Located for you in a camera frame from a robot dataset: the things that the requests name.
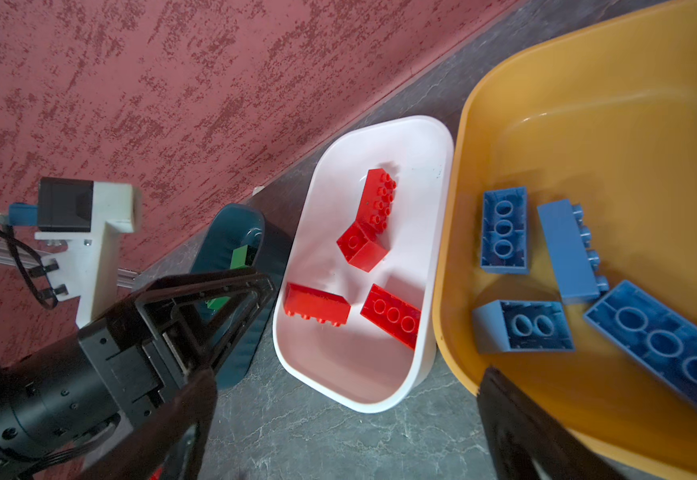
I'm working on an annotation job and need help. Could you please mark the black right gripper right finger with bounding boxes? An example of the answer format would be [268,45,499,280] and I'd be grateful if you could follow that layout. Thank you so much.
[477,366,623,479]

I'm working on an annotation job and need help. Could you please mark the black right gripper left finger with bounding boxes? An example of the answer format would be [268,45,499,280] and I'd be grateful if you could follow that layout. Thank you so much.
[78,369,218,479]

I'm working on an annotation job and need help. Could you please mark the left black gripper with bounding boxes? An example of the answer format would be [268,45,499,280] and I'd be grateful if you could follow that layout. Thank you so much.
[78,267,278,420]

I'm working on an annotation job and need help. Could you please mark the green square lego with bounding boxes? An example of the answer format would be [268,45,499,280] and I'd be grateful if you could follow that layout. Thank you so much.
[206,297,230,311]

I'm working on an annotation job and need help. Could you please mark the blue slope lego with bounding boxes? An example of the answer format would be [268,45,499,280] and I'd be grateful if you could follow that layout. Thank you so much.
[471,300,575,354]

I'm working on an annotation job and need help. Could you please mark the red long lego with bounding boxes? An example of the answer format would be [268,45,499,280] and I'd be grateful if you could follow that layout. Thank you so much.
[356,168,396,234]
[360,284,421,350]

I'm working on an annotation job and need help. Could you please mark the red square lego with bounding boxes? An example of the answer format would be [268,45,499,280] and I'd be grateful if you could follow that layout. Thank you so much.
[336,220,389,272]

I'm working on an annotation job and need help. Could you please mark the blue long lego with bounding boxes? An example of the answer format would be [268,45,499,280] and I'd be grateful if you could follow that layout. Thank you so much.
[584,280,697,409]
[480,187,530,275]

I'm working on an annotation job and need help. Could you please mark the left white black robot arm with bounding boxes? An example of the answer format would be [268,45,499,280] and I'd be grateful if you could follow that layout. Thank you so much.
[0,268,274,479]

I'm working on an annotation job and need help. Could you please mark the teal plastic bin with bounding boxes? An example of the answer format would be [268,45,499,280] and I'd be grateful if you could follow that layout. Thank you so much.
[188,203,294,391]

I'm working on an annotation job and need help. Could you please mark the white plastic bin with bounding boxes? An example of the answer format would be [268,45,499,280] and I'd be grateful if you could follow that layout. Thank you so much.
[272,115,454,413]

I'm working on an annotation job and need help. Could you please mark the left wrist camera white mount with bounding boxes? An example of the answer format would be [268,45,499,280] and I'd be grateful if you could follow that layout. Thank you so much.
[0,176,144,330]

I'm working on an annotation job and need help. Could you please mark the aluminium corner post left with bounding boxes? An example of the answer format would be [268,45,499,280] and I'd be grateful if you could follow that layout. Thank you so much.
[0,232,140,292]

